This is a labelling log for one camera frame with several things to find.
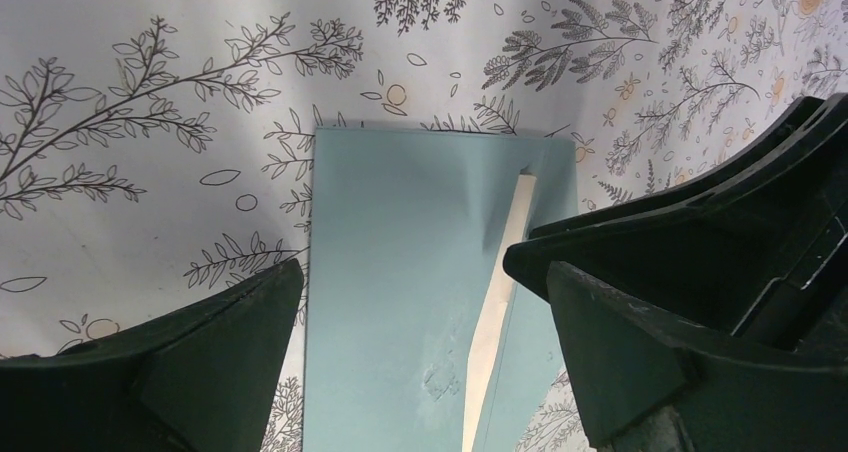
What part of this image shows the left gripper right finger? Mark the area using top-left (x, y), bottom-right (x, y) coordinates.
top-left (547, 262), bottom-right (847, 451)

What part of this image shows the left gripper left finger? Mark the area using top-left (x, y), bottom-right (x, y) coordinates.
top-left (1, 259), bottom-right (304, 451)

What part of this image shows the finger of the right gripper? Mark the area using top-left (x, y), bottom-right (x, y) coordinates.
top-left (503, 93), bottom-right (847, 350)

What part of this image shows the cream paper letter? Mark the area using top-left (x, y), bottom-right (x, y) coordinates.
top-left (462, 173), bottom-right (536, 452)

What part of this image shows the teal green envelope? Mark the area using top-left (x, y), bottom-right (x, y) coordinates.
top-left (302, 128), bottom-right (577, 451)

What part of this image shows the floral patterned table mat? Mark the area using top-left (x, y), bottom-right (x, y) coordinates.
top-left (1, 0), bottom-right (847, 451)

